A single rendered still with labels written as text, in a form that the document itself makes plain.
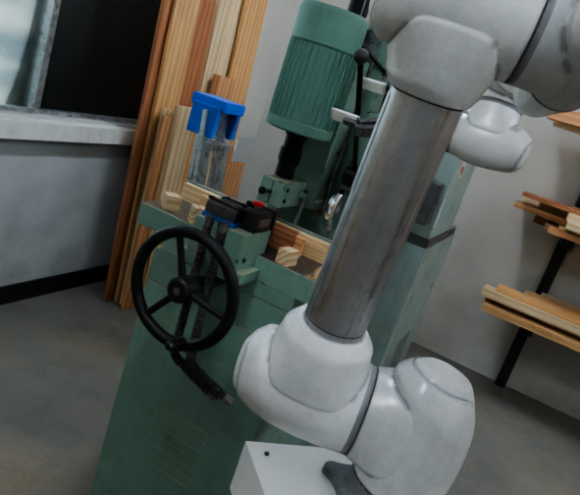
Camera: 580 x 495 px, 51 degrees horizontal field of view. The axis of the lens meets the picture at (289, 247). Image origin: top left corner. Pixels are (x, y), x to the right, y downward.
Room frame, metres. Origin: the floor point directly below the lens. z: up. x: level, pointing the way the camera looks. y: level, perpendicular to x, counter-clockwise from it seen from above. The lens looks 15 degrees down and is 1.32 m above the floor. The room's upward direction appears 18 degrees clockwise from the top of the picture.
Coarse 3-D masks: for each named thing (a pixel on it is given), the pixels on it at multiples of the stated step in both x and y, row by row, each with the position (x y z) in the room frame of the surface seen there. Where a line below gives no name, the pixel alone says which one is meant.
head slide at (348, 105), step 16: (368, 64) 1.70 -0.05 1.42; (352, 80) 1.64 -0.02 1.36; (352, 96) 1.67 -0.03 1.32; (352, 112) 1.71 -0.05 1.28; (336, 128) 1.64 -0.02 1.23; (304, 144) 1.67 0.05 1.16; (320, 144) 1.65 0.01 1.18; (336, 144) 1.67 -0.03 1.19; (304, 160) 1.66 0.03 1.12; (320, 160) 1.65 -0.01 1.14; (336, 160) 1.70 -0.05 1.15; (304, 176) 1.66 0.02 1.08; (320, 176) 1.64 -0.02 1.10; (320, 192) 1.67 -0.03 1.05
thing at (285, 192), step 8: (264, 176) 1.55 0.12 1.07; (272, 176) 1.56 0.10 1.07; (264, 184) 1.55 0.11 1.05; (272, 184) 1.54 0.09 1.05; (280, 184) 1.53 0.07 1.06; (288, 184) 1.54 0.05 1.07; (296, 184) 1.59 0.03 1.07; (304, 184) 1.64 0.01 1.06; (272, 192) 1.54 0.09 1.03; (280, 192) 1.53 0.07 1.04; (288, 192) 1.56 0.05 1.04; (296, 192) 1.61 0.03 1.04; (264, 200) 1.54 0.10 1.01; (272, 200) 1.54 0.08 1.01; (280, 200) 1.53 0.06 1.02; (288, 200) 1.57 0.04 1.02; (296, 200) 1.63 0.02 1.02
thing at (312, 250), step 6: (204, 198) 1.66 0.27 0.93; (210, 198) 1.65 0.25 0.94; (198, 204) 1.66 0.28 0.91; (204, 204) 1.65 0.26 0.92; (306, 240) 1.55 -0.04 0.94; (306, 246) 1.53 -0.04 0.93; (312, 246) 1.53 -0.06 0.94; (318, 246) 1.53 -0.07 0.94; (306, 252) 1.53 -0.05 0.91; (312, 252) 1.52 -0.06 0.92; (318, 252) 1.52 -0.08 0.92; (324, 252) 1.51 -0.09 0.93; (312, 258) 1.52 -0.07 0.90; (318, 258) 1.52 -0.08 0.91; (324, 258) 1.51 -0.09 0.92
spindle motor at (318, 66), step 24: (312, 0) 1.53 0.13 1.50; (312, 24) 1.51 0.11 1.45; (336, 24) 1.50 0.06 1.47; (360, 24) 1.53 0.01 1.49; (288, 48) 1.57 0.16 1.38; (312, 48) 1.51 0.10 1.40; (336, 48) 1.51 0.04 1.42; (288, 72) 1.53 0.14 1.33; (312, 72) 1.51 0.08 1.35; (336, 72) 1.52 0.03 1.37; (288, 96) 1.52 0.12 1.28; (312, 96) 1.51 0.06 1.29; (336, 96) 1.54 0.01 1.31; (288, 120) 1.50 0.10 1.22; (312, 120) 1.51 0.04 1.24
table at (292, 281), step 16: (144, 208) 1.54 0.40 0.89; (160, 208) 1.53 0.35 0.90; (144, 224) 1.53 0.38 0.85; (160, 224) 1.52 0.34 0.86; (176, 224) 1.50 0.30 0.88; (192, 224) 1.49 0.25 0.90; (176, 240) 1.49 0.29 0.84; (192, 256) 1.36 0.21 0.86; (272, 256) 1.43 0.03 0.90; (304, 256) 1.53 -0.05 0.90; (240, 272) 1.33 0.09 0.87; (256, 272) 1.39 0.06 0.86; (272, 272) 1.39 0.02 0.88; (288, 272) 1.38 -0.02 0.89; (304, 272) 1.39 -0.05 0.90; (288, 288) 1.37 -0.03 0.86; (304, 288) 1.36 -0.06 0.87
